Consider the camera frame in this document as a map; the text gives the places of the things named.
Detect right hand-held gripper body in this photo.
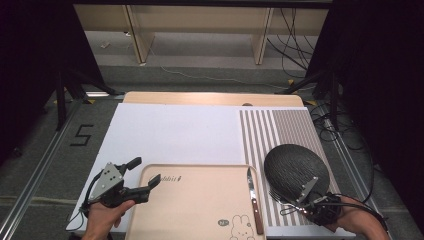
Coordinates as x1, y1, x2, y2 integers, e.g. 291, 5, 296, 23
295, 176, 343, 227

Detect person's right hand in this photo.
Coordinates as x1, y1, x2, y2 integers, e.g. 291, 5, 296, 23
324, 195, 377, 233

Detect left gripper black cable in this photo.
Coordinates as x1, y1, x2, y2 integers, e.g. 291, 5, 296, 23
65, 171, 103, 233

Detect knife with brown handle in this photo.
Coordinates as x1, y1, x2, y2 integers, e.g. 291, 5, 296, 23
246, 167, 265, 236

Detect black cables on floor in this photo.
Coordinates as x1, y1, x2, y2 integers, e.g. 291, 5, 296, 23
309, 101, 376, 205

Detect person's left hand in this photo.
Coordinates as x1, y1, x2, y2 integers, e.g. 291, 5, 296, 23
81, 199, 137, 240

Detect white board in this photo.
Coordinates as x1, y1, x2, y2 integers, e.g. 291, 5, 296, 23
65, 102, 357, 240

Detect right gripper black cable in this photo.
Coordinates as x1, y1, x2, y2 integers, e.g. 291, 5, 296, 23
333, 193, 390, 235

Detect metal floor rail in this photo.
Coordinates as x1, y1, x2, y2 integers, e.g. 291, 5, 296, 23
0, 99, 85, 240
324, 116, 398, 236

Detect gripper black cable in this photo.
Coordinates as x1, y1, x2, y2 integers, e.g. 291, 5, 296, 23
65, 171, 103, 233
333, 193, 390, 235

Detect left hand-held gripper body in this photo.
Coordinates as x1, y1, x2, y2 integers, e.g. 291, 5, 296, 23
88, 162, 151, 209

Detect striped placemat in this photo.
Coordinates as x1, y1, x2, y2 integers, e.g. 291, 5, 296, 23
238, 107, 354, 228

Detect light wooden shelf unit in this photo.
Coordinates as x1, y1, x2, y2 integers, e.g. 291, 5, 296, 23
73, 4, 330, 66

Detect black round plate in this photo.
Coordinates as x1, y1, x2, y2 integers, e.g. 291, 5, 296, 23
263, 143, 331, 206

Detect black metal stand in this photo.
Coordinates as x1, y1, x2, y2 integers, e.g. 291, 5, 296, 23
54, 66, 126, 132
274, 68, 342, 132

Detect beige tray with rabbit print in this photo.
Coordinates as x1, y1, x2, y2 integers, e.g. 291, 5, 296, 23
124, 163, 268, 240

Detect black cables by shelf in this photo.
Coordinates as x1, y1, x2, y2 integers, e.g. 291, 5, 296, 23
266, 8, 316, 80

